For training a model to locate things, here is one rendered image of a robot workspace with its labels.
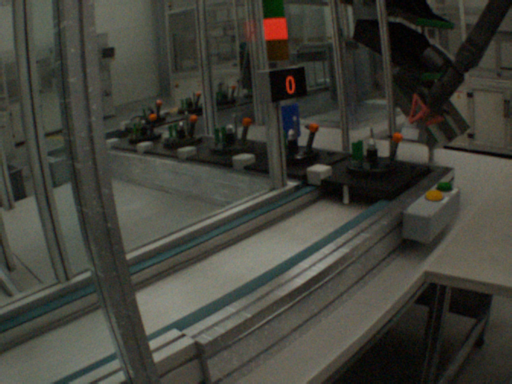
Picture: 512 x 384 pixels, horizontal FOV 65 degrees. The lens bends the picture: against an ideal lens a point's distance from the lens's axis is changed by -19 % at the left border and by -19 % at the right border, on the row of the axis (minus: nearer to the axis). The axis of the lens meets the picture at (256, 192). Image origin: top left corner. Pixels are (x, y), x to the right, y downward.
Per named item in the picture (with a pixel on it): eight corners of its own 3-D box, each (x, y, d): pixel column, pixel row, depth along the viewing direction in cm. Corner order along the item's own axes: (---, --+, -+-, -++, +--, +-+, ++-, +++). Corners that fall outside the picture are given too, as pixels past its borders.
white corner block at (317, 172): (332, 182, 117) (331, 165, 116) (321, 187, 114) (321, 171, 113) (317, 179, 120) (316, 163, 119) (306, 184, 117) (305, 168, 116)
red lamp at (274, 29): (292, 38, 101) (289, 18, 100) (277, 39, 98) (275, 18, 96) (275, 39, 104) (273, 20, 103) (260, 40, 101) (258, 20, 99)
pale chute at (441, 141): (450, 143, 131) (458, 135, 128) (430, 151, 124) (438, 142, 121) (398, 75, 140) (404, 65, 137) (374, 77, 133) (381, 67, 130)
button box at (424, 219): (459, 210, 104) (461, 186, 102) (429, 244, 89) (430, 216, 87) (436, 206, 108) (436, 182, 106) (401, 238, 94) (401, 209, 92)
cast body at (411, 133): (426, 145, 116) (430, 120, 116) (417, 140, 114) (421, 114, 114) (404, 141, 123) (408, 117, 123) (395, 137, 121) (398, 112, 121)
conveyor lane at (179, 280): (428, 204, 120) (430, 169, 117) (186, 379, 63) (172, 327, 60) (345, 188, 139) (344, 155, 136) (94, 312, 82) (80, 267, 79)
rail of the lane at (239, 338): (453, 203, 120) (455, 164, 116) (215, 396, 59) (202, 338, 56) (436, 200, 123) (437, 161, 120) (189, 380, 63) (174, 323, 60)
